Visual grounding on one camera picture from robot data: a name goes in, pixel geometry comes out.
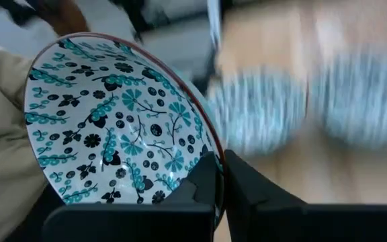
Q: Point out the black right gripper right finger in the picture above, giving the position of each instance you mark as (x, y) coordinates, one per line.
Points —
(247, 188)

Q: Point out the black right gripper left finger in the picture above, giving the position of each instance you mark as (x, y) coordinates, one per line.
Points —
(202, 185)

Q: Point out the blue striped bowl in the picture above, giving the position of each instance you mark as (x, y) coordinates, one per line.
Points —
(257, 111)

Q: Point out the teal floral patterned bowl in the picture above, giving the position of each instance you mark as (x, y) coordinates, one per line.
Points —
(361, 101)
(113, 117)

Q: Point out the person's forearm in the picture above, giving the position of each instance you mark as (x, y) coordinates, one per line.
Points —
(64, 18)

